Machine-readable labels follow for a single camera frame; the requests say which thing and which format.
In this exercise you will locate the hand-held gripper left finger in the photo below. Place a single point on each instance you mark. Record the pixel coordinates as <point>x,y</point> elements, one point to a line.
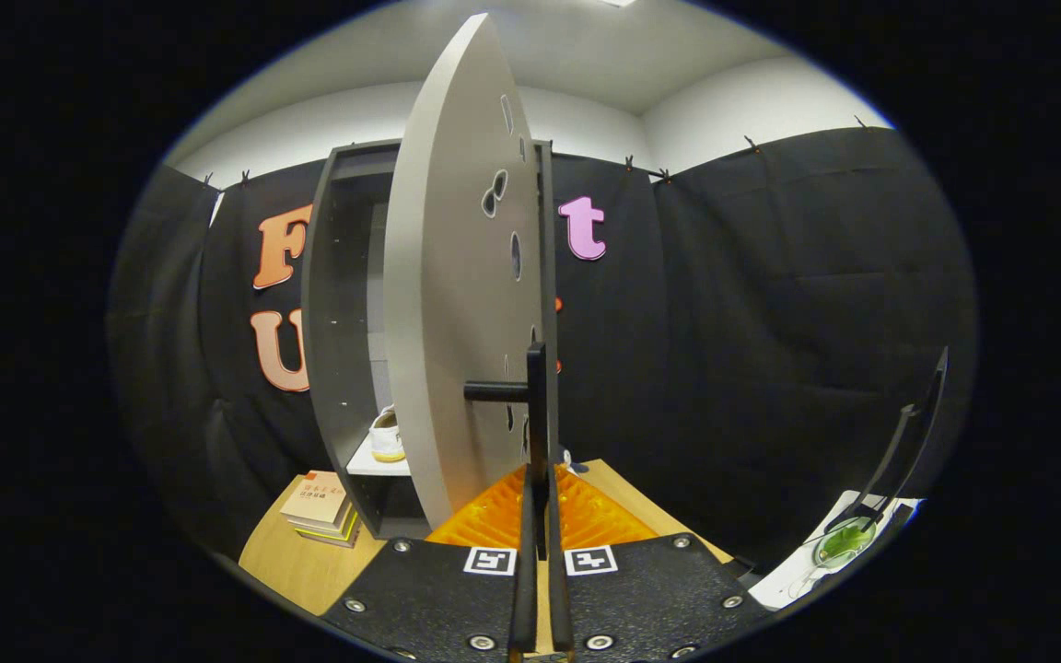
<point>438,599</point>

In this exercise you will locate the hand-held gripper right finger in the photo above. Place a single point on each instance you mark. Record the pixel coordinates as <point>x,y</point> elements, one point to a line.
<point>650,599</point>

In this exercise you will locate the white shoe with yellow sole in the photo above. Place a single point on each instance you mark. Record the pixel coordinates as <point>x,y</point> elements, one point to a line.
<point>387,440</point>

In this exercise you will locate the dark grey shoe cabinet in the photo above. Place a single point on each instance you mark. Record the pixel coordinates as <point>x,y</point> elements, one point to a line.
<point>337,322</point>

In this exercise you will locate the white paper sheet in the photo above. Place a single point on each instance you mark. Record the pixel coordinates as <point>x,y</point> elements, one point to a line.
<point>793,580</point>

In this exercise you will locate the stack of books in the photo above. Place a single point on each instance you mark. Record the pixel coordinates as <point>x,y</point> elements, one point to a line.
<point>317,508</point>

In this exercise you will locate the green bowl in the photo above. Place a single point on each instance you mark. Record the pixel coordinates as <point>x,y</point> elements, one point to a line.
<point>844,543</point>

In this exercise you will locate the black backdrop cloth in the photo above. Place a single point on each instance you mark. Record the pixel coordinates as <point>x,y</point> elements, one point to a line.
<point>770,350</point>

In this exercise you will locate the black metal stand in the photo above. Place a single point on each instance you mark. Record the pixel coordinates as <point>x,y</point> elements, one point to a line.
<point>903,442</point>

